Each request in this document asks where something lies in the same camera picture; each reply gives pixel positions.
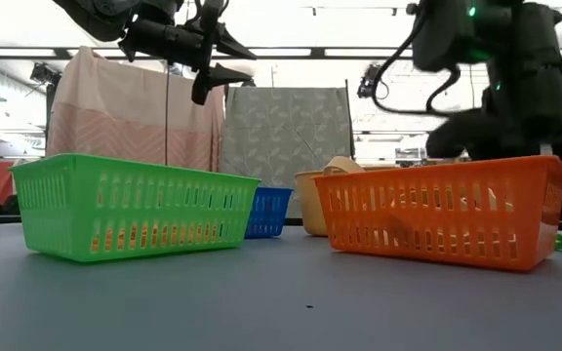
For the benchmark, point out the green slotted plastic basket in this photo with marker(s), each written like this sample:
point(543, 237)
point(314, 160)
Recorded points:
point(66, 209)

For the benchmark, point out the blue plastic basket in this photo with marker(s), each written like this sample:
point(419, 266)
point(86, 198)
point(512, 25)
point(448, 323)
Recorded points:
point(268, 214)

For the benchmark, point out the black hanging camera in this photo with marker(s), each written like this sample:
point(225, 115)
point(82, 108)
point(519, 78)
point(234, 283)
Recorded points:
point(369, 78)

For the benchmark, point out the pink zigzag cloth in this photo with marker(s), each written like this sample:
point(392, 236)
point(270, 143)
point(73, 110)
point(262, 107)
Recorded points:
point(105, 112)

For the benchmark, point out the yellow plastic basket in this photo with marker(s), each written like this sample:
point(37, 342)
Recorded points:
point(310, 209)

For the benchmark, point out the black mounted device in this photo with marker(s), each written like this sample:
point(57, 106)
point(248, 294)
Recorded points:
point(42, 74)

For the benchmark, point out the orange slotted plastic basket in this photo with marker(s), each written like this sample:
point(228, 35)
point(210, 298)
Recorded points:
point(432, 171)

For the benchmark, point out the grey leaf-print cloth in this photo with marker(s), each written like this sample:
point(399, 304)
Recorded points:
point(286, 131)

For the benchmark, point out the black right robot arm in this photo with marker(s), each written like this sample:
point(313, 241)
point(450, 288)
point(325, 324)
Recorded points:
point(530, 73)

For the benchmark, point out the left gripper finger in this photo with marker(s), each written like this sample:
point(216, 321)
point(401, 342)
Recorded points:
point(227, 75)
point(232, 46)

